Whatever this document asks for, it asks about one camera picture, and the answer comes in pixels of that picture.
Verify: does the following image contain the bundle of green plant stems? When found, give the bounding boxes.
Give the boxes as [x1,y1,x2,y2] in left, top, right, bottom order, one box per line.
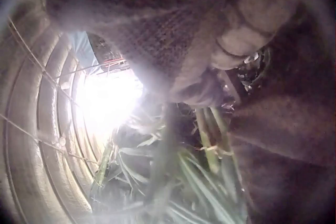
[196,106,235,174]

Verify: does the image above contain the person's right fingers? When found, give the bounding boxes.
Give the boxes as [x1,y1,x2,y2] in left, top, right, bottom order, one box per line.
[210,0,301,71]

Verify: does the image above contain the person's right hand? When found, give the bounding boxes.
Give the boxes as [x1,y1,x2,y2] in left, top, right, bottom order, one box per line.
[46,0,302,110]

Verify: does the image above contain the pile of green leafy plants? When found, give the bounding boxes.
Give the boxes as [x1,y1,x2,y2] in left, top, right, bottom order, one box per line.
[89,103,250,224]

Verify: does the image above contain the person's right thumb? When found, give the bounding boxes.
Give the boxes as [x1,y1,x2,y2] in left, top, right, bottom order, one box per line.
[170,69,238,110]

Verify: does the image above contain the clear plastic tunnel cover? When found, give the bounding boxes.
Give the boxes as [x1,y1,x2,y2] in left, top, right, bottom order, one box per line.
[0,0,111,224]

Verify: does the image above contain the thin wire lattice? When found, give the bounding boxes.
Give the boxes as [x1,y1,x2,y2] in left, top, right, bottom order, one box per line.
[0,15,105,168]

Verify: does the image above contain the blue plastic sheet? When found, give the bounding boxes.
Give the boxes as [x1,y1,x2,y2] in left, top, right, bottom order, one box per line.
[69,31,101,73]

